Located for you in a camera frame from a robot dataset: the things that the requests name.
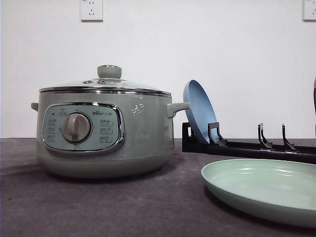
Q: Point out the glass steamer lid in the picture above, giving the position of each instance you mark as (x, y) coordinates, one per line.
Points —
(109, 81)

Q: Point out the green plate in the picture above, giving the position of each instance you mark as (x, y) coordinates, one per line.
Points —
(279, 190)

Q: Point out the blue plate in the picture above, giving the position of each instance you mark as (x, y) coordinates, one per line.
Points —
(202, 110)

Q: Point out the green electric steamer pot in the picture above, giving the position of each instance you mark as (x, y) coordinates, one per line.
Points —
(98, 136)

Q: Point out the black plate rack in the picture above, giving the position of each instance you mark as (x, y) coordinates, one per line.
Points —
(260, 147)

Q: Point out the pink plate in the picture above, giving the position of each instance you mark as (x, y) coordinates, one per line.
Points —
(315, 94)

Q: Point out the white wall socket left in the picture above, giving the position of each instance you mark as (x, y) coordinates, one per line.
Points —
(91, 21)

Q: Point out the white wall socket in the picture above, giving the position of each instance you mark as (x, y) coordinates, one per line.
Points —
(91, 21)
(309, 11)

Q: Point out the white wall socket right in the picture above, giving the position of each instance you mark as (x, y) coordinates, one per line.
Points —
(309, 11)

